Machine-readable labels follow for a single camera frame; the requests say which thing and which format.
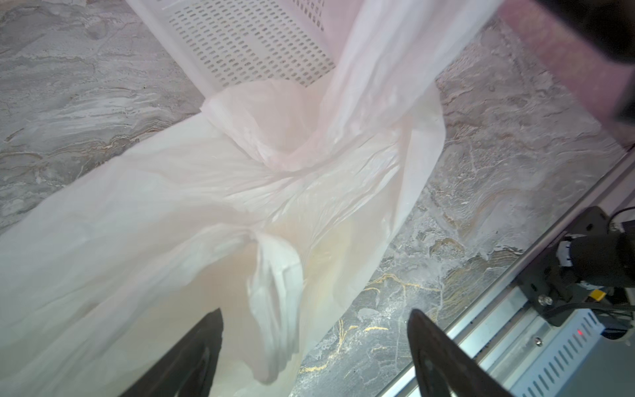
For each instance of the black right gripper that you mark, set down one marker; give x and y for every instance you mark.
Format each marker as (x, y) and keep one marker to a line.
(607, 25)

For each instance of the white plastic bag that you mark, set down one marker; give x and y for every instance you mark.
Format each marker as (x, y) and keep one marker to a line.
(275, 204)

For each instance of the white vented control box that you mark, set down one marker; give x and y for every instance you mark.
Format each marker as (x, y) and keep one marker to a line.
(542, 358)

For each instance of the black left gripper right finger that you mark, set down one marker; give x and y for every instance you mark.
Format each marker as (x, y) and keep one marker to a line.
(441, 367)

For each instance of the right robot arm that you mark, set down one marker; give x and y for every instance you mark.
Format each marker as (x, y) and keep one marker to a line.
(591, 253)

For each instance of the white perforated plastic basket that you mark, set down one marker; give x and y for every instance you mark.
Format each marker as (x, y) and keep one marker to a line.
(220, 43)

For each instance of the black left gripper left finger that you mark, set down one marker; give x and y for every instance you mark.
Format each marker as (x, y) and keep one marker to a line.
(189, 367)

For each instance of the aluminium front rail frame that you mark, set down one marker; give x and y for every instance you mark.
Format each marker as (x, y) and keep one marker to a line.
(485, 328)

